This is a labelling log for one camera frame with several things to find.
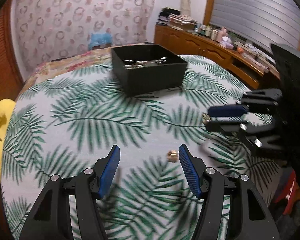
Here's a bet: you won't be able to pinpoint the small gold brooch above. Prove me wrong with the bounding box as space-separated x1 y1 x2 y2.
166 150 179 163

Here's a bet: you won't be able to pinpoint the silver floral hair comb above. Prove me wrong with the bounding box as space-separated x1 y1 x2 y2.
122 57 167 69

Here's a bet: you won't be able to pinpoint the black open jewelry box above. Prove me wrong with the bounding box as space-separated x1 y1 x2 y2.
111 44 187 96

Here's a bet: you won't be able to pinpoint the wooden sideboard cabinet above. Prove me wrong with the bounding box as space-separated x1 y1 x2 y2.
154 24 281 89

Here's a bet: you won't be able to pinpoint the pink tissue box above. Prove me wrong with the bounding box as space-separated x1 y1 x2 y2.
219 36 234 50

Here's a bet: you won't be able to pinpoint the bottles on sideboard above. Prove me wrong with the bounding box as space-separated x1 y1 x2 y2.
195 24 228 43

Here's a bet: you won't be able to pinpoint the palm leaf print bedspread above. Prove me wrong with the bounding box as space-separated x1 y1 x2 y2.
1 55 281 239

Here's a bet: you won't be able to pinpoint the stack of folded clothes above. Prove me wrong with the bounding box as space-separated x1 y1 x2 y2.
157 7 197 31

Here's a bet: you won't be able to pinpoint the grey window blind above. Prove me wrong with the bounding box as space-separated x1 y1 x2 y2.
210 0 300 50

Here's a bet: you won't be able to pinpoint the blue plush toy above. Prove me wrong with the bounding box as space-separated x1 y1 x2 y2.
88 33 113 50

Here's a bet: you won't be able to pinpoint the brown louvered wardrobe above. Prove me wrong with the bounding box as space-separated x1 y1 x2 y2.
0 0 24 239

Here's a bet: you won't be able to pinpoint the floral quilt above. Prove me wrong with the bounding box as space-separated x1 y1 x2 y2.
19 47 111 95

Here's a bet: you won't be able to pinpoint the circle patterned curtain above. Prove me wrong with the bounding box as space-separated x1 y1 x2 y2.
13 0 155 72

